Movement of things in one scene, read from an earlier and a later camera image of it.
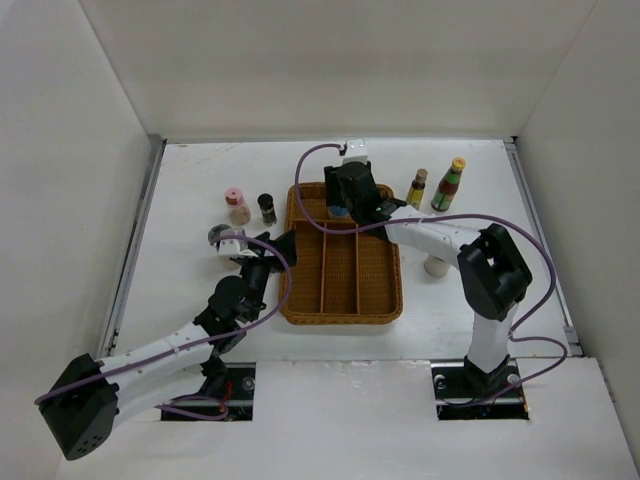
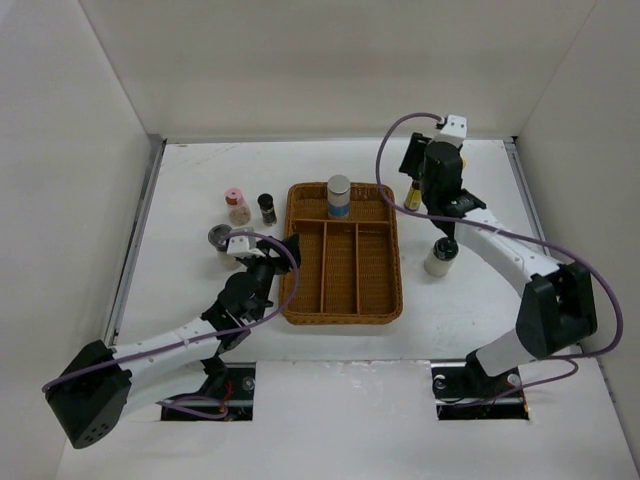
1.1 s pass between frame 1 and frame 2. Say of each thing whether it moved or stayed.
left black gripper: stayed
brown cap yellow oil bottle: stayed
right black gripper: moved
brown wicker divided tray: stayed
